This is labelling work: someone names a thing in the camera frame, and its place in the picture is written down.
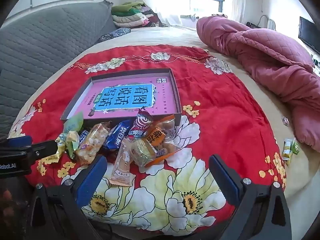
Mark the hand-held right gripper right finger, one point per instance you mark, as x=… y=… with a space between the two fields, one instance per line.
x=225 y=180

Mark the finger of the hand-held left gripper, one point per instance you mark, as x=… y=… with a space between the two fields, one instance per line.
x=42 y=149
x=21 y=140

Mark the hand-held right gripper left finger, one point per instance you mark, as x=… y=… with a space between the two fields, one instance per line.
x=92 y=180

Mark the long yellow snack packet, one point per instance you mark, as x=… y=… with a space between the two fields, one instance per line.
x=56 y=152

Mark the beige biscuit packet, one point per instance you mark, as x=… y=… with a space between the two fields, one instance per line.
x=122 y=162

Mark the clear puffed rice packet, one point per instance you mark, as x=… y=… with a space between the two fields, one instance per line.
x=91 y=142

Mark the green translucent pastry packet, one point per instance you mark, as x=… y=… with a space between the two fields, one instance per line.
x=73 y=125

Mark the brown chocolate bar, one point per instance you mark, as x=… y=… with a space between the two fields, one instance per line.
x=83 y=136

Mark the blue cookie packet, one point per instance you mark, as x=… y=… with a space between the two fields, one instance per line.
x=117 y=136

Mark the small green cake packet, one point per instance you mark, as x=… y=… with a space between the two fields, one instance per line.
x=142 y=152

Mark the clear packet of brown balls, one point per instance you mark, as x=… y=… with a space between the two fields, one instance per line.
x=170 y=130

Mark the orange label snack packet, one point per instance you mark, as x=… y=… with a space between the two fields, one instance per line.
x=155 y=137

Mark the red swirl candy packet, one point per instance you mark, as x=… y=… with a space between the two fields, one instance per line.
x=143 y=122

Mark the pink cardboard box tray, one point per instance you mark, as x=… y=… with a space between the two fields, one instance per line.
x=130 y=100

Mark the person's dark patterned clothing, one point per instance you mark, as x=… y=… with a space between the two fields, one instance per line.
x=12 y=212

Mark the yellow green snack packet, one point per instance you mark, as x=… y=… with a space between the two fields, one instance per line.
x=287 y=151

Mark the small green snack packet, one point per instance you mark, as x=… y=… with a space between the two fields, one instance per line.
x=295 y=148

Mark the red floral blanket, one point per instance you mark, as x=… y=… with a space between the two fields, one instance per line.
x=225 y=100

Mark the small wrapped candy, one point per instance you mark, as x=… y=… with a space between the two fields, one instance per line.
x=285 y=120

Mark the grey quilted cover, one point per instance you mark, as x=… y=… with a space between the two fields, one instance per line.
x=37 y=50

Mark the pink quilted comforter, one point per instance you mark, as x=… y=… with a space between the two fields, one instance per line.
x=270 y=55

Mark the dark patterned pillow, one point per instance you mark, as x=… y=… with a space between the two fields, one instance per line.
x=115 y=33

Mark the bed with beige sheet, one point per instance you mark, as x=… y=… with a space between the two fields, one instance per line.
x=175 y=35

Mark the pile of folded clothes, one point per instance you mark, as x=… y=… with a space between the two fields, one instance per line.
x=132 y=15

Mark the black flat screen monitor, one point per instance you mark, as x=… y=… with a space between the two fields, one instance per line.
x=308 y=33

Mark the white sheer curtain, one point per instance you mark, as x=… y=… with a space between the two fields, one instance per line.
x=162 y=0

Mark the white metal frame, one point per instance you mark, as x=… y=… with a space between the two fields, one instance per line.
x=271 y=23

